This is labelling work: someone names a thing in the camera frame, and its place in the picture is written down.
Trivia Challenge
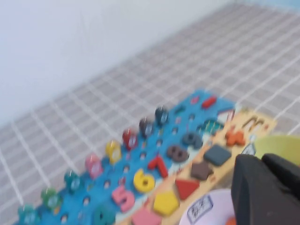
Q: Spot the pink fish number five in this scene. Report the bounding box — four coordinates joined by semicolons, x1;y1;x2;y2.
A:
84;153;104;179

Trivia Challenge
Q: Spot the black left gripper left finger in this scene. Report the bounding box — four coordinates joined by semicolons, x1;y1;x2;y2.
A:
231;153;300;225

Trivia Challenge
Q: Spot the red number seven piece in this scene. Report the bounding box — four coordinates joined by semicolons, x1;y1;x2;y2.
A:
147;155;170;179

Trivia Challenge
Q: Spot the teal fish number two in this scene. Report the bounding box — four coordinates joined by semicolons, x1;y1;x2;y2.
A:
17;203;41;225

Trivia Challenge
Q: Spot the pink square piece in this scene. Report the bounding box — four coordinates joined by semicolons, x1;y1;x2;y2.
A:
130;208;163;225

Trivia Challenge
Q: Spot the slate rounded square piece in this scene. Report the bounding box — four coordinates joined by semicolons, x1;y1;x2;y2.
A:
202;144;233;167

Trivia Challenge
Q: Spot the yellow fish piece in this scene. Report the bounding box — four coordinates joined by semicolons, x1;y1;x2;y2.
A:
105;140;122;165

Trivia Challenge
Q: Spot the green fish number three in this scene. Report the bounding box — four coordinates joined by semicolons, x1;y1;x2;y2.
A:
40;187;63;210

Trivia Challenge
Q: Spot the dark purple fish piece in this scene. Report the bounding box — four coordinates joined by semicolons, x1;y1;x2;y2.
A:
138;116;156;139

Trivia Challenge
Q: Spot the grey checked tablecloth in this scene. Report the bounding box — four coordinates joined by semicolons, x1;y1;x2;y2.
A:
0;2;300;225

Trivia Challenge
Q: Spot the slate number nine piece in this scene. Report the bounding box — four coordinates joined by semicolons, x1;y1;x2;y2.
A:
181;132;204;149

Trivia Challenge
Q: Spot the dark teal fish piece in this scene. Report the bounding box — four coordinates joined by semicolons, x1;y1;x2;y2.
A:
154;106;170;128

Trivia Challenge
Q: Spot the red triangle piece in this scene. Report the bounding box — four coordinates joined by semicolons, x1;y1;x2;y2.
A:
174;179;201;200

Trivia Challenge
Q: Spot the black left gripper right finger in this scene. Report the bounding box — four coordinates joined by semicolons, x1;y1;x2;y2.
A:
261;153;300;200

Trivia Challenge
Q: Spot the yellow-green bowl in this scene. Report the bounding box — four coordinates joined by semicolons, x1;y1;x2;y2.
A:
241;135;300;160

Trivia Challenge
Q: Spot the teal number ten piece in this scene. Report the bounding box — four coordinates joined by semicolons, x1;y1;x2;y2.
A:
196;119;225;135

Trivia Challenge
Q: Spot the yellow number six piece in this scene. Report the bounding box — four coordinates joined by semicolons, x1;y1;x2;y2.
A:
132;168;156;194

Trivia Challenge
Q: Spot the orange cross piece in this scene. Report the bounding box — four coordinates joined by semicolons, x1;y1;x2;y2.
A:
225;129;246;148

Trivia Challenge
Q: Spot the colourful wooden puzzle board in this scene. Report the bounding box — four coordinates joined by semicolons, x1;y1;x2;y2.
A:
17;88;279;225

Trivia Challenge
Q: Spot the dark brown number eight piece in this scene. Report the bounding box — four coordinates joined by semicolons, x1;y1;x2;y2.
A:
166;144;190;163

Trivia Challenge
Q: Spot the teal number four piece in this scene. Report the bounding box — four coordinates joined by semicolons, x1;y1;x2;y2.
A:
93;203;116;225

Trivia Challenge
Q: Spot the yellow pentagon piece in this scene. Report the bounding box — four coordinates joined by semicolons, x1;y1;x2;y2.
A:
153;190;181;217

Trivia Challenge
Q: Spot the pink number five piece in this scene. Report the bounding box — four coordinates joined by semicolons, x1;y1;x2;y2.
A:
111;184;136;212

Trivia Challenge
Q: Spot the teal fish number four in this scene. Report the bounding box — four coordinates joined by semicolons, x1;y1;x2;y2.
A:
63;170;82;193

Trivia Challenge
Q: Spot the red bar piece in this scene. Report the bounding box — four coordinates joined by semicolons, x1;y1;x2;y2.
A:
201;95;217;109

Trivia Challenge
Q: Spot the red fish piece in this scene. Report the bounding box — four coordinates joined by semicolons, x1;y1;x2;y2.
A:
121;127;139;151

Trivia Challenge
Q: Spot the pink bowl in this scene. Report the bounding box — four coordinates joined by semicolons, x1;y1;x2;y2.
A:
179;189;235;225

